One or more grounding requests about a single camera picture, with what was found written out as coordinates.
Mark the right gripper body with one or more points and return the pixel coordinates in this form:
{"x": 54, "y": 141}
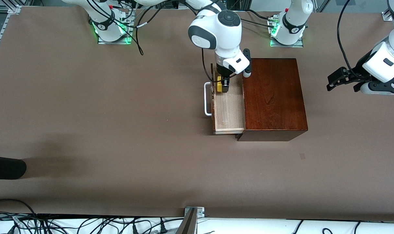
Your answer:
{"x": 222, "y": 70}

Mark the yellow wooden block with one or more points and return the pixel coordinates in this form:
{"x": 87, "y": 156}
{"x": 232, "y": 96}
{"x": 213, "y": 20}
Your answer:
{"x": 219, "y": 84}

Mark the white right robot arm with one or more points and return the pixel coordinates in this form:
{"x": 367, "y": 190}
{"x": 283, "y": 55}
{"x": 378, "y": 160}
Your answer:
{"x": 216, "y": 32}

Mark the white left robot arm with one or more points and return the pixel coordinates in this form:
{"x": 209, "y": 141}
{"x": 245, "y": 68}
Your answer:
{"x": 292, "y": 19}

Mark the dark brown wooden cabinet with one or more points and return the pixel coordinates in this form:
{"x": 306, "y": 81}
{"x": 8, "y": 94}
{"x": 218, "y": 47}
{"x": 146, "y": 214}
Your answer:
{"x": 275, "y": 97}

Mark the brown paper table cover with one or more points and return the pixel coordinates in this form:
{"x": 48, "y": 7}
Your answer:
{"x": 118, "y": 146}

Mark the black cylindrical object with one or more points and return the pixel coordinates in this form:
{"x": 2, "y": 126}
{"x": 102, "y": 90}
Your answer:
{"x": 5, "y": 167}

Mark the aluminium corner bracket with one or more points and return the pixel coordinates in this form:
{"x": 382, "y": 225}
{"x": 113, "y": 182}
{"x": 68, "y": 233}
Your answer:
{"x": 387, "y": 15}

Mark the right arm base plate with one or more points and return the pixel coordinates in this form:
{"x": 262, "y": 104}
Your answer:
{"x": 128, "y": 35}

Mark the aluminium bracket with profile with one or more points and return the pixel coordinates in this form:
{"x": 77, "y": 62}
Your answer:
{"x": 193, "y": 213}

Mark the aluminium frame rail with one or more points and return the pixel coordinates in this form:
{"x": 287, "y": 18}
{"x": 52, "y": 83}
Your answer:
{"x": 0, "y": 35}

